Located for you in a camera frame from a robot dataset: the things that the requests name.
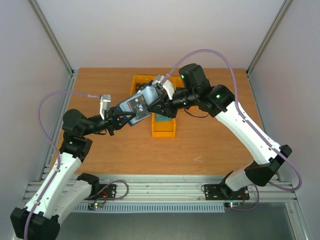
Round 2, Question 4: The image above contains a controller board with leds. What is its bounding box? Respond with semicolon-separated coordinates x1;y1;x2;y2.
87;202;104;211
224;201;242;209

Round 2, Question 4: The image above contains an orange bin back left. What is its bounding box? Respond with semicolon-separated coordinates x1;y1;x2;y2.
130;75;156;95

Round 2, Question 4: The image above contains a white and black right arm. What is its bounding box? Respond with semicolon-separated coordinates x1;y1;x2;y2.
147;63;293;200

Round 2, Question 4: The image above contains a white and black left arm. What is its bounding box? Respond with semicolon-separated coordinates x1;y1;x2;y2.
10;107;136;240

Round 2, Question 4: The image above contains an aluminium rail frame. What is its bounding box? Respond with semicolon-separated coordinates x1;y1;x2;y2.
22;173;298;204

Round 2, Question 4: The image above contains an orange bin front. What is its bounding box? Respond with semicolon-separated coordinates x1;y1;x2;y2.
151;113;177;138

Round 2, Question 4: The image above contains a black VIP credit card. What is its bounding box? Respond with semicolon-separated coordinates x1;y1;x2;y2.
127;94;151;121

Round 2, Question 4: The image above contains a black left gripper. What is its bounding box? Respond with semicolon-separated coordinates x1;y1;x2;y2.
81;106;137;136

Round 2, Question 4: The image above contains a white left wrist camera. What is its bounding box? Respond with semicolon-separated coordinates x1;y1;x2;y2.
99;94;111;120

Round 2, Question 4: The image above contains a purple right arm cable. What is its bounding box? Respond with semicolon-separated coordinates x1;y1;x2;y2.
164;48;303;212

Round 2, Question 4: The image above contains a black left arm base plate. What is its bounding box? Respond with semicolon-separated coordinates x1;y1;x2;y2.
85;184;117;200

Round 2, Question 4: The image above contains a blue card holder wallet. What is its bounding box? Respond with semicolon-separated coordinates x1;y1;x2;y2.
116;81;160;127

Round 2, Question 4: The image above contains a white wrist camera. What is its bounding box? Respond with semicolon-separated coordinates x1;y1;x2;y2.
152;75;176;100
99;94;111;120

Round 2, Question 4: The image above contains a grey slotted cable duct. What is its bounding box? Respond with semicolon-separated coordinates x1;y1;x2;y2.
74;202;225;214

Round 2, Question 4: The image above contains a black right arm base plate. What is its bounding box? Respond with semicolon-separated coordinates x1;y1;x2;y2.
201;184;250;201

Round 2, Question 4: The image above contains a right controller board with LEDs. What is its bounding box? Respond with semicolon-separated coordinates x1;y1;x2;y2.
224;201;242;209

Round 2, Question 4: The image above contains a left controller board with LEDs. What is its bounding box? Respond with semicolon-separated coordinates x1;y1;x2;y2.
87;202;104;211

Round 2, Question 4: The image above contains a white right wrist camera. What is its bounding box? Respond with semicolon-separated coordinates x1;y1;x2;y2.
152;75;176;100

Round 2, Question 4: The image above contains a teal credit card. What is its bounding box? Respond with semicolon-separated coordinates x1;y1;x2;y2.
155;114;172;123

